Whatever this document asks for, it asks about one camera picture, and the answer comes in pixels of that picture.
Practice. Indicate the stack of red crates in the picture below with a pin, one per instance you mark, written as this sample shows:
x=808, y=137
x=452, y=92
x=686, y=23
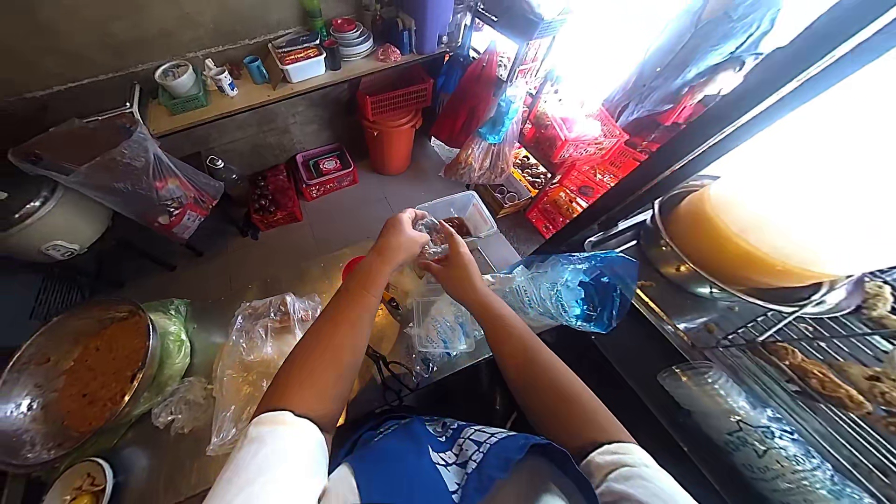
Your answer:
x=567, y=168

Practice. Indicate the dark blue hanging bag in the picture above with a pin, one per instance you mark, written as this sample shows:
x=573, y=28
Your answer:
x=453, y=72

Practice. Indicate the red round lid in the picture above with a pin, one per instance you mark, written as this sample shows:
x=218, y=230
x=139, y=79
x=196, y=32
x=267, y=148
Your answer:
x=353, y=266

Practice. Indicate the person's left hand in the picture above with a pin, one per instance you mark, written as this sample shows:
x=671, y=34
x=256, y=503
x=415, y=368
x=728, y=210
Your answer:
x=400, y=239

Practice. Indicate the yellow plastic sheet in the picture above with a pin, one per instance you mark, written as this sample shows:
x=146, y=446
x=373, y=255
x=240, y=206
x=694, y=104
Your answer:
x=381, y=329

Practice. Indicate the person's left forearm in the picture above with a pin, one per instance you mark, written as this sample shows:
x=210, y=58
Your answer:
x=323, y=343

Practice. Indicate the red crate with dark items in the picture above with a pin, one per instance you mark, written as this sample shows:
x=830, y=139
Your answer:
x=274, y=199

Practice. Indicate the person's body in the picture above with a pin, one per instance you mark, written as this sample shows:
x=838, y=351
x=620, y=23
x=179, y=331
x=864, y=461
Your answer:
x=448, y=465

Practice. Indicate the rectangular clear plastic container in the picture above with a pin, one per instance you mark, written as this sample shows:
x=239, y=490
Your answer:
x=477, y=214

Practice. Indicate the light blue plastic bag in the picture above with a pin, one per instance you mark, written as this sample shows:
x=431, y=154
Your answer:
x=500, y=120

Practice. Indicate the clear bag of plastic cups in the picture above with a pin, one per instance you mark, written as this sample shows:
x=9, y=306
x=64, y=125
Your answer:
x=756, y=437

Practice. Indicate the large clear plastic bag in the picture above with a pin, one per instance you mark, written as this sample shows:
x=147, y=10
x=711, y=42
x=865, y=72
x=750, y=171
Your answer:
x=246, y=364

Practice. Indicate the green plastic bag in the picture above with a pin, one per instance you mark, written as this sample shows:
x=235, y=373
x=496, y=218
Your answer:
x=170, y=346

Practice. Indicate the person's right hand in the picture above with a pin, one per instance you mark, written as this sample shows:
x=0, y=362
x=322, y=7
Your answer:
x=458, y=269

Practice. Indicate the brown fried food piece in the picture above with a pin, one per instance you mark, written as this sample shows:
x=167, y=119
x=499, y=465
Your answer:
x=815, y=374

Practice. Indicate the clear plastic box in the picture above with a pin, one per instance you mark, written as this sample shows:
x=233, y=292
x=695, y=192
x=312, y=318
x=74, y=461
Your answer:
x=432, y=339

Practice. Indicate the person's left fingers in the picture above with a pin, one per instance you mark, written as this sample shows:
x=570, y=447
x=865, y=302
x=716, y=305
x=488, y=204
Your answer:
x=416, y=217

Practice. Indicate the large metal pot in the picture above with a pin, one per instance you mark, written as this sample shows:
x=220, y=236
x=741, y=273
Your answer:
x=670, y=262

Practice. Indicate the person's right thumb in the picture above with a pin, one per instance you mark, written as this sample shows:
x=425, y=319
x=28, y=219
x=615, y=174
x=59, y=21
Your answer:
x=430, y=267

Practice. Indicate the person's right index finger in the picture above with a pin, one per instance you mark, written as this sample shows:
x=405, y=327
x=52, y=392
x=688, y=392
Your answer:
x=450, y=237

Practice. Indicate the red hanging plastic bag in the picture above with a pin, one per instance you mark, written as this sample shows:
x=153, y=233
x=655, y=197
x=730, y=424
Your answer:
x=474, y=96

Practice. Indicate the plastic-covered chair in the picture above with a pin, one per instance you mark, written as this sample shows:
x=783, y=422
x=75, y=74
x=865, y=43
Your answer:
x=129, y=164

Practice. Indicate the rice cooker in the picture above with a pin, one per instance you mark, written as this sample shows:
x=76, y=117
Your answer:
x=56, y=224

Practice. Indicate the large metal bowl with sauce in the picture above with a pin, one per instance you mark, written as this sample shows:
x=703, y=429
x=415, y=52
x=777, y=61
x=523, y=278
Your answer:
x=94, y=381

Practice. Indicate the hanging bag of brown items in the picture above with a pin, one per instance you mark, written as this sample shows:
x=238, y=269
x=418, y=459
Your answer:
x=483, y=157

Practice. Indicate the blue printed plastic bag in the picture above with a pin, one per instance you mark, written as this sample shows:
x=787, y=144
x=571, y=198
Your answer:
x=582, y=292

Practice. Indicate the wooden wall shelf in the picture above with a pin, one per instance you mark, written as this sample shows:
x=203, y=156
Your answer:
x=238, y=106

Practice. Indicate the orange plastic bucket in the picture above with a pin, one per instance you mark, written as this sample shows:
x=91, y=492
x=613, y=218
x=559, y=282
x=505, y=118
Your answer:
x=392, y=145

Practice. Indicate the red plastic basket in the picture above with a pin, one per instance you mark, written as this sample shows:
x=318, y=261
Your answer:
x=397, y=98

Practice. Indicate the small white bowl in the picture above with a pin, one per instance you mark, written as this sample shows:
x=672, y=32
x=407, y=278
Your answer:
x=75, y=484

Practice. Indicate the crumpled clear plastic bag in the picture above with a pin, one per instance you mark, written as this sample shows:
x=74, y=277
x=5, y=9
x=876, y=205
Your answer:
x=185, y=406

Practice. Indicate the small clear plastic bag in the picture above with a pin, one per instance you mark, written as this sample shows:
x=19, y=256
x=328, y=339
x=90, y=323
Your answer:
x=431, y=234

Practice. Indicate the cardboard box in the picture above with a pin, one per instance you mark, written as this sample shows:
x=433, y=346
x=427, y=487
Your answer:
x=505, y=199

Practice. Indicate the pink-rimmed red crate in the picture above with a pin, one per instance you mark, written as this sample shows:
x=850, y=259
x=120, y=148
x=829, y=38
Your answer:
x=327, y=175

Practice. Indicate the large plastic bottle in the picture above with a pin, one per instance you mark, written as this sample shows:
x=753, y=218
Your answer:
x=227, y=173

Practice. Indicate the person's right forearm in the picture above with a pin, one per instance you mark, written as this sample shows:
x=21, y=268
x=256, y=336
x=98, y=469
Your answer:
x=549, y=374

